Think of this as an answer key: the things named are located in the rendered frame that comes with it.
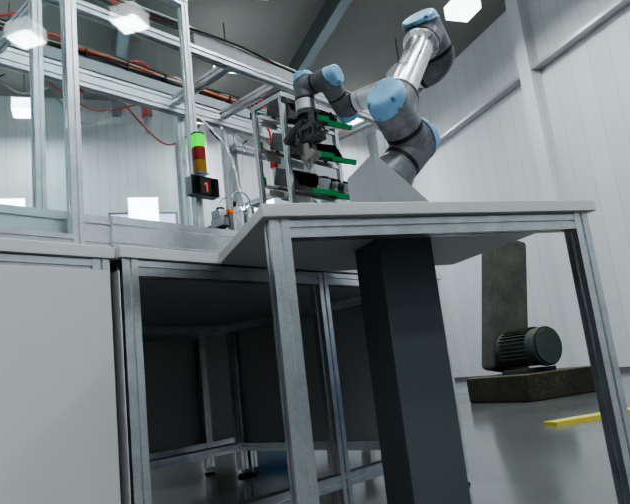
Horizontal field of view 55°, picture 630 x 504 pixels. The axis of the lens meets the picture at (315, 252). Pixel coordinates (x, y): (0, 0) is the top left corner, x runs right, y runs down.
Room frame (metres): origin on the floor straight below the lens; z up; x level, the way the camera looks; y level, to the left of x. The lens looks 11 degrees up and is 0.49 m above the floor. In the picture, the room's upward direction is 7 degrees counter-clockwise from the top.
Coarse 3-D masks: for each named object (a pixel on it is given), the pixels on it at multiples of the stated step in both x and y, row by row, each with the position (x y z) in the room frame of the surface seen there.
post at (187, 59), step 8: (184, 8) 2.14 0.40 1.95; (184, 16) 2.14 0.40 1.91; (184, 24) 2.13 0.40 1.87; (184, 32) 2.13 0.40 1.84; (184, 40) 2.13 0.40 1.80; (184, 48) 2.13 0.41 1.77; (184, 56) 2.13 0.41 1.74; (184, 64) 2.13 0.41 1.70; (184, 72) 2.14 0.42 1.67; (192, 72) 2.15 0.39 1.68; (192, 80) 2.15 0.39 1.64; (192, 88) 2.14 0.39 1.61; (192, 96) 2.14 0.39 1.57; (192, 104) 2.14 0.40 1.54; (192, 112) 2.14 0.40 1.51; (192, 120) 2.14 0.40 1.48; (192, 128) 2.13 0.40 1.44; (192, 168) 2.13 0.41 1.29; (200, 200) 2.14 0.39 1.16; (200, 208) 2.14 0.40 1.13; (200, 216) 2.14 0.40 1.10; (200, 224) 2.14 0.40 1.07
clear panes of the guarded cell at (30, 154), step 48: (0, 0) 1.31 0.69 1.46; (48, 0) 1.40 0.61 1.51; (0, 48) 1.31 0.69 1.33; (48, 48) 1.40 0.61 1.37; (0, 96) 1.31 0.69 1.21; (48, 96) 1.39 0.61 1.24; (0, 144) 1.31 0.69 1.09; (48, 144) 1.39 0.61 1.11; (0, 192) 1.31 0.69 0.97; (48, 192) 1.39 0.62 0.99
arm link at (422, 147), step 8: (424, 120) 1.67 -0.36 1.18; (424, 128) 1.64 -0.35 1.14; (432, 128) 1.66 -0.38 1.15; (408, 136) 1.62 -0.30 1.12; (416, 136) 1.63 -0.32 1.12; (424, 136) 1.65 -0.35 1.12; (432, 136) 1.67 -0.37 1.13; (392, 144) 1.66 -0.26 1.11; (400, 144) 1.64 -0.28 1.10; (408, 144) 1.64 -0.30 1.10; (416, 144) 1.64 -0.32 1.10; (424, 144) 1.65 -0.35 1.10; (432, 144) 1.67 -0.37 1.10; (408, 152) 1.64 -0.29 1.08; (416, 152) 1.65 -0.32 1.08; (424, 152) 1.66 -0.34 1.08; (432, 152) 1.69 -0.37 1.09; (416, 160) 1.65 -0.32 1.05; (424, 160) 1.68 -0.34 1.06
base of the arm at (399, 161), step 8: (384, 152) 1.68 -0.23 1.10; (392, 152) 1.65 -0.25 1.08; (400, 152) 1.64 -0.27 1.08; (384, 160) 1.64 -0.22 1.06; (392, 160) 1.62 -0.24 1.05; (400, 160) 1.63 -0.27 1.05; (408, 160) 1.64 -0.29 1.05; (392, 168) 1.61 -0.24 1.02; (400, 168) 1.62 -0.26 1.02; (408, 168) 1.64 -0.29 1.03; (416, 168) 1.66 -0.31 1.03; (408, 176) 1.64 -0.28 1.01
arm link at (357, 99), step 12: (444, 60) 1.83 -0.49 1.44; (432, 72) 1.87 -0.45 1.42; (444, 72) 1.87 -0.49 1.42; (372, 84) 2.01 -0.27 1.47; (420, 84) 1.92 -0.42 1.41; (432, 84) 1.92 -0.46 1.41; (348, 96) 2.05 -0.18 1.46; (360, 96) 2.03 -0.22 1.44; (336, 108) 2.08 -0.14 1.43; (348, 108) 2.07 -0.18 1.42; (360, 108) 2.06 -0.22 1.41; (348, 120) 2.11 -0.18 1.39
